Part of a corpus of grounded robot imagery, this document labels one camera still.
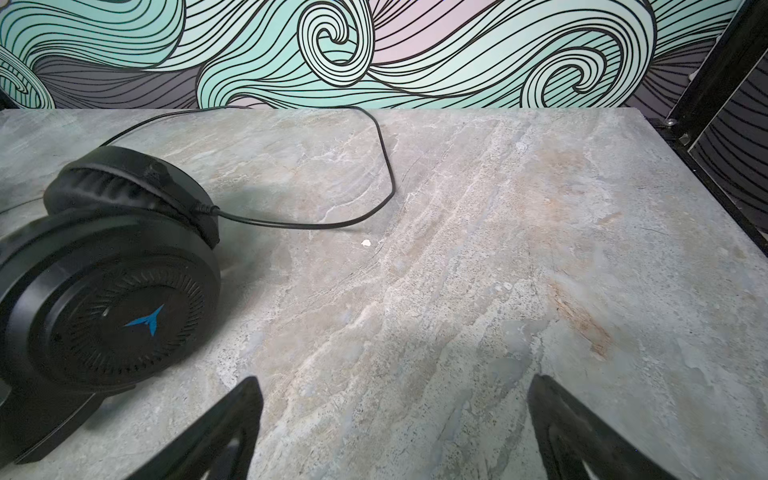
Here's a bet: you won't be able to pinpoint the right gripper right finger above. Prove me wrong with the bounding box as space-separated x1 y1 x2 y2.
527 374 674 479

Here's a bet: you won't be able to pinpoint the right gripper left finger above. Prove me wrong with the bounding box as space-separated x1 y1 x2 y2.
129 376 264 479

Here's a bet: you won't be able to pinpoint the black gaming headphones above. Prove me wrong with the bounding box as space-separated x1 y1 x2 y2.
1 146 221 464

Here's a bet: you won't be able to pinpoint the black right rear frame post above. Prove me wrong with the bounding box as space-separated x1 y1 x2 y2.
654 1 767 252

